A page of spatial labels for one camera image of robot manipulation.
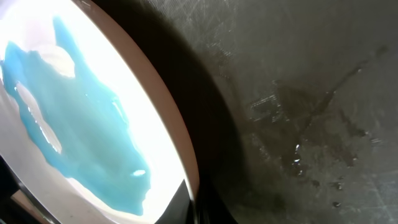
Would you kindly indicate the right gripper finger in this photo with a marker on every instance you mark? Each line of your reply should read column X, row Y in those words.
column 180, row 208

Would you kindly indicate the white plate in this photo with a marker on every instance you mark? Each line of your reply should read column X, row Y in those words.
column 88, row 127

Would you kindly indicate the dark brown serving tray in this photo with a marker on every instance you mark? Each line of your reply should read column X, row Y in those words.
column 291, row 105

